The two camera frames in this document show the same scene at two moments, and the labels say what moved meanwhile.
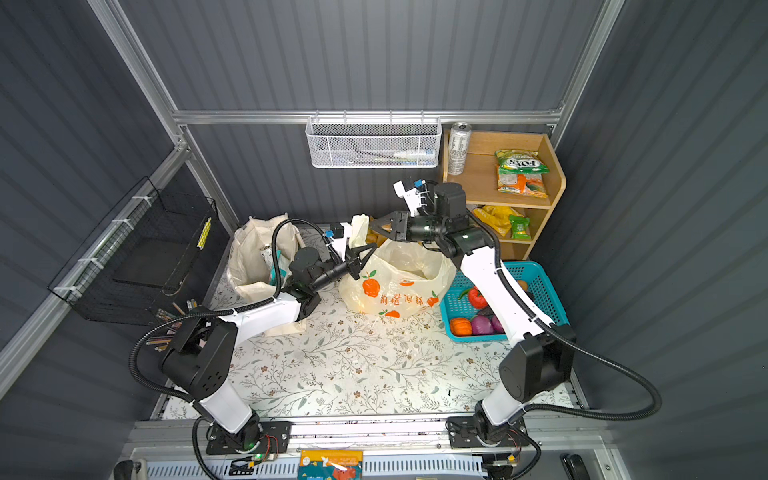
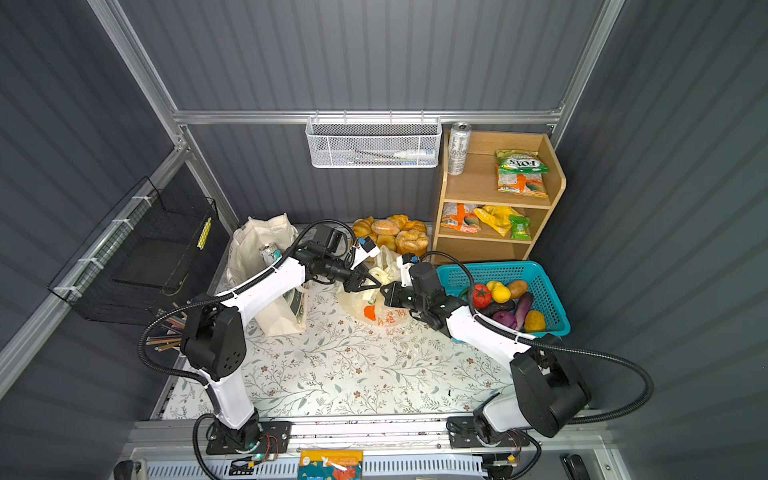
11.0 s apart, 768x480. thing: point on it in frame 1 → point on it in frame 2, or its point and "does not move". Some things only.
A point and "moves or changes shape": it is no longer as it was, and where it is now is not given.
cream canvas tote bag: (246, 266) does not move
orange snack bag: (522, 175) does not move
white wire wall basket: (374, 141) does not move
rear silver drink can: (459, 148) does not move
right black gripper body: (421, 229) → (406, 297)
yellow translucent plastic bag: (399, 278) moves or changes shape
